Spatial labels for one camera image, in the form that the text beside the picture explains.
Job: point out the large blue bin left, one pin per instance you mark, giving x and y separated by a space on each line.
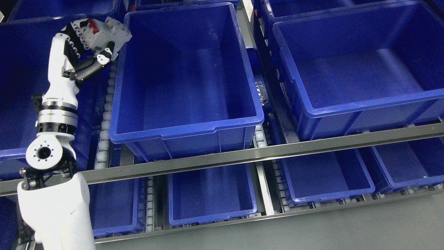
24 50

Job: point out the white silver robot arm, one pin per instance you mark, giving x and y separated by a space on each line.
53 197

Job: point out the large blue bin right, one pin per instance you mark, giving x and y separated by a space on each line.
370 68

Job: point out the white roller track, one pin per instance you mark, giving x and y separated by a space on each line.
102 156

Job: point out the blue bin top centre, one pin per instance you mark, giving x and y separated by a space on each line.
159 4

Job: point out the lower blue bin centre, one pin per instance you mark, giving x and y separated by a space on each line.
211 195

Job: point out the blue bin top left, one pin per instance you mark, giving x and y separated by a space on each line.
99 9

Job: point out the metal shelf rail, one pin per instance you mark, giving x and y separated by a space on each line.
263 153

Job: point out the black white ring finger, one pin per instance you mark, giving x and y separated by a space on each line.
75 34

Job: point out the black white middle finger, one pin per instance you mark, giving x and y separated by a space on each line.
78 24

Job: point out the large blue bin centre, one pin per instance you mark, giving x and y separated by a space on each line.
184 85

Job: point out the lower blue bin far right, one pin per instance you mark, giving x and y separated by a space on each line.
403 165

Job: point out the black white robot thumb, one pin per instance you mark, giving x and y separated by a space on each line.
84 70

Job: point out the lower blue bin left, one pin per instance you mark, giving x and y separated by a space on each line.
118 208

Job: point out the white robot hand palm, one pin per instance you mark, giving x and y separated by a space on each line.
61 90

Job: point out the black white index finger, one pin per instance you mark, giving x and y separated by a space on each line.
87 35

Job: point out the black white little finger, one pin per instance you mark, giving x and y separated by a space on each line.
70 49

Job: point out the grey red circuit breaker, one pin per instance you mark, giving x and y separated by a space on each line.
109 30

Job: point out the large blue bin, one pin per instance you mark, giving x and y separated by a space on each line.
24 50
370 68
184 85

